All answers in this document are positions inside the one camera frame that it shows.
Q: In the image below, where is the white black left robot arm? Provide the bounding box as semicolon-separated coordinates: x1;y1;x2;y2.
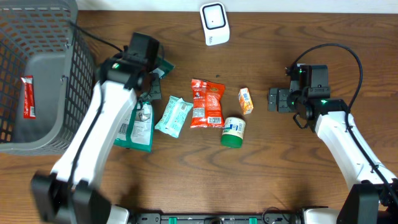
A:
30;32;160;223

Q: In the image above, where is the green white package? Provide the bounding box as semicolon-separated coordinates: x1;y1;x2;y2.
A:
114;56;175;152

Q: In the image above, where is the orange tissue pack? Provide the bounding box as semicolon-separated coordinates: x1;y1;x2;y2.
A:
238;88;254;114

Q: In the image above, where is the white barcode scanner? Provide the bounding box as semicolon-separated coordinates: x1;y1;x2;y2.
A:
200;2;230;46

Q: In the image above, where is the light blue tissue pack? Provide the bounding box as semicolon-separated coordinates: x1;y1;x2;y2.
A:
155;96;193;138

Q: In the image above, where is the right black cable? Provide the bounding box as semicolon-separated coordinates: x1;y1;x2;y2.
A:
285;42;398;206

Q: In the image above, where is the red snack bag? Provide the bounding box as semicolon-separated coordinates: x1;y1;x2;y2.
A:
190;79;225;128
21;75;36;119

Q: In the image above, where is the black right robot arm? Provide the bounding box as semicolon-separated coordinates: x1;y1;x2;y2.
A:
268;64;397;223

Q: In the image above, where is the grey plastic mesh basket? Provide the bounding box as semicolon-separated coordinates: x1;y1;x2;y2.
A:
1;1;95;156

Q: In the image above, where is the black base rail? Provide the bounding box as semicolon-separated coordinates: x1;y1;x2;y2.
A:
127;210;304;224

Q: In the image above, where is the green capped white jar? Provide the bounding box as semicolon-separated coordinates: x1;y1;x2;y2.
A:
221;117;246;148

